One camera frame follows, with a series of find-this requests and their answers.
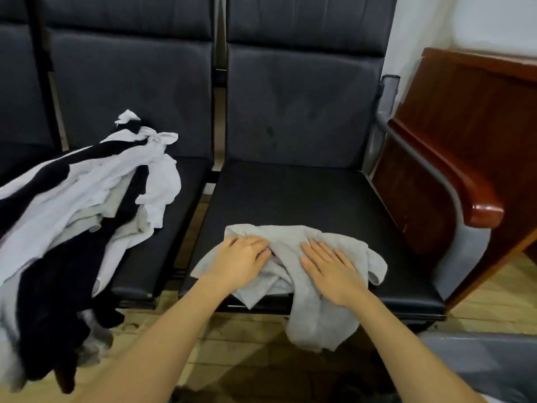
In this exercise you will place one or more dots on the person's right hand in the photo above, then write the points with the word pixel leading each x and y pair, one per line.
pixel 332 274

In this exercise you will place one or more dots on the person's left hand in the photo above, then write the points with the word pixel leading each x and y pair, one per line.
pixel 240 261

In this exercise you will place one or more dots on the grey t-shirt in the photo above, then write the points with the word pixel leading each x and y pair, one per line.
pixel 315 319

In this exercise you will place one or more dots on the pile of clothes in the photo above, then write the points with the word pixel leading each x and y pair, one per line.
pixel 59 239

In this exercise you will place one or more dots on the grey plastic storage bin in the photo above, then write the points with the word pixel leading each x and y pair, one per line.
pixel 491 365

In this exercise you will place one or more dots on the person's right forearm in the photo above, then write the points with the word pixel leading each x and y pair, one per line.
pixel 411 356

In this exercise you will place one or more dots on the person's left forearm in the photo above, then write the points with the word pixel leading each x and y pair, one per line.
pixel 151 352

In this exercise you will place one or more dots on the brown wooden bench armrest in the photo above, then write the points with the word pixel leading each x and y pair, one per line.
pixel 457 176

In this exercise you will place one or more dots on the black leather bench seat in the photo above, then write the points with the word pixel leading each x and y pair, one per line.
pixel 302 105
pixel 134 71
pixel 21 79

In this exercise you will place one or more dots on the brown wooden desk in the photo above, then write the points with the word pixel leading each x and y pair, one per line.
pixel 470 113

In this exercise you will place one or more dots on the white plastic tray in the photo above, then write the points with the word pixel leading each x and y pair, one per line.
pixel 503 21

